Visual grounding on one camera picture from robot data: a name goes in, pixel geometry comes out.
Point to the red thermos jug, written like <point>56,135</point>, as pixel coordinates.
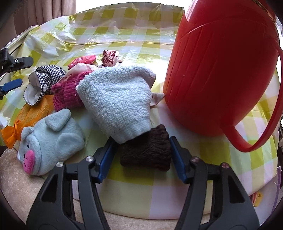
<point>222,61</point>

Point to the orange mesh bag with sponge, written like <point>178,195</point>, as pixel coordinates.
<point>27,117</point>

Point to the black white gingham pouch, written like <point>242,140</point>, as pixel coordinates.
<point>40,82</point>

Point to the pink crochet round piece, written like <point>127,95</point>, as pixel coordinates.
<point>88,59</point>

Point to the white storage bin with fruit print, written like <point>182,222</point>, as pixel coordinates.
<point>266,199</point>

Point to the mauve drape curtain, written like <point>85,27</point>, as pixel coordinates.
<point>37,12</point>

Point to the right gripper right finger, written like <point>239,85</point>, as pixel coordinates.
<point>231,206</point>

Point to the dark brown knitted piece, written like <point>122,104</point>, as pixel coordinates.
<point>150,150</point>

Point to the grey pig plush toy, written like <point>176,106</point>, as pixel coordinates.
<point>55,138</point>

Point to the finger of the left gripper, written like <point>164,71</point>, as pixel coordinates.
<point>9,86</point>
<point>10,64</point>

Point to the yellow checked plastic tablecloth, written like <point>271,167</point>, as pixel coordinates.
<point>144,34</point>

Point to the magenta knitted sock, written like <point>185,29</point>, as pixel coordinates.
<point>65,93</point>

